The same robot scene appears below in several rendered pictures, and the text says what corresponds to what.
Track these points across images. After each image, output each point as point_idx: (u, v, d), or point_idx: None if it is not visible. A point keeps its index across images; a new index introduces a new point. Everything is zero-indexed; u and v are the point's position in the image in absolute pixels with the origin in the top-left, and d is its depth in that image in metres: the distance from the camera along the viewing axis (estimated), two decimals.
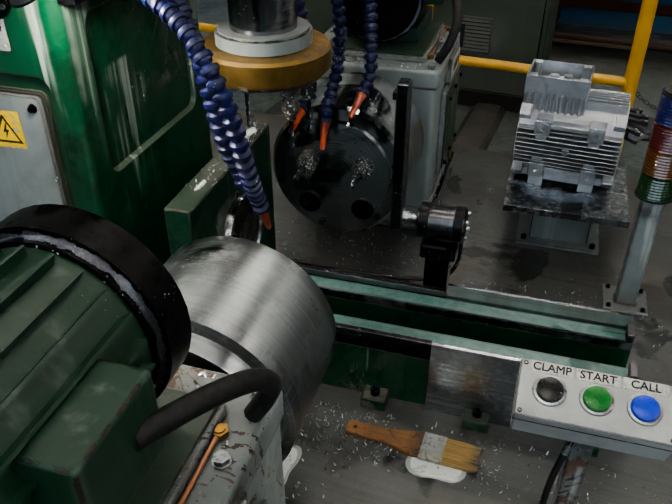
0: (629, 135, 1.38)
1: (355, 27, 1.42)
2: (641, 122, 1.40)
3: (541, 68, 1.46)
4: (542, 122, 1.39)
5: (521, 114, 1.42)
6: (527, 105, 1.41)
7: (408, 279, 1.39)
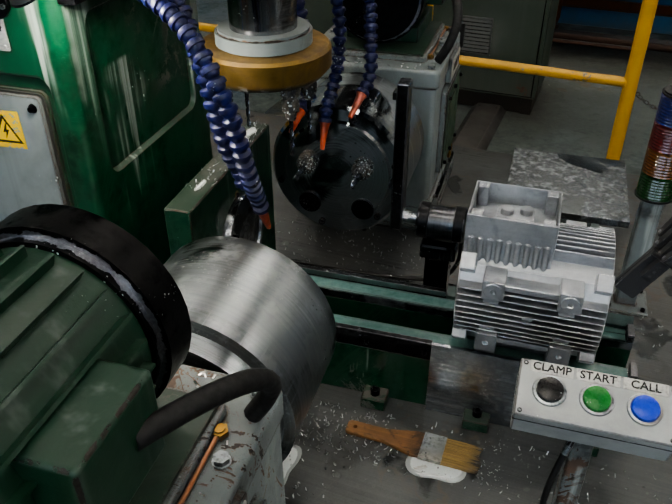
0: None
1: (355, 27, 1.42)
2: None
3: (488, 194, 1.03)
4: (492, 284, 0.95)
5: (462, 269, 0.98)
6: (470, 256, 0.98)
7: (408, 279, 1.39)
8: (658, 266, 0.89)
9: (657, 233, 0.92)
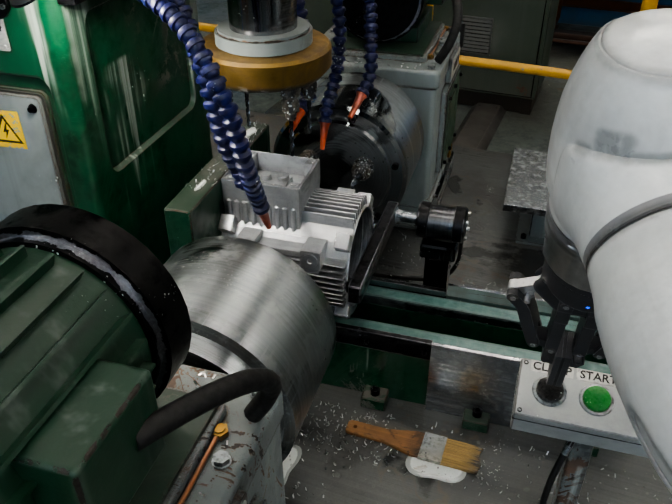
0: (514, 293, 0.65)
1: (355, 27, 1.42)
2: None
3: (255, 162, 1.11)
4: None
5: (220, 229, 1.06)
6: (227, 218, 1.06)
7: (408, 279, 1.39)
8: (544, 341, 0.72)
9: None
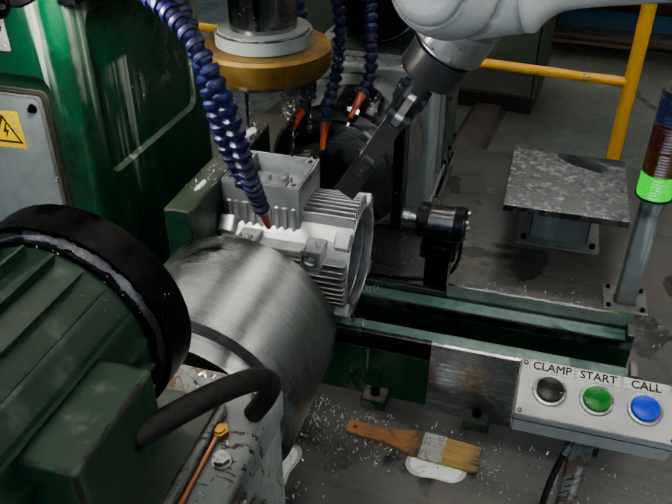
0: (393, 124, 0.85)
1: (355, 27, 1.42)
2: (396, 95, 0.87)
3: (255, 162, 1.11)
4: None
5: (220, 229, 1.06)
6: (227, 218, 1.06)
7: (408, 279, 1.39)
8: (362, 163, 0.93)
9: (372, 135, 0.96)
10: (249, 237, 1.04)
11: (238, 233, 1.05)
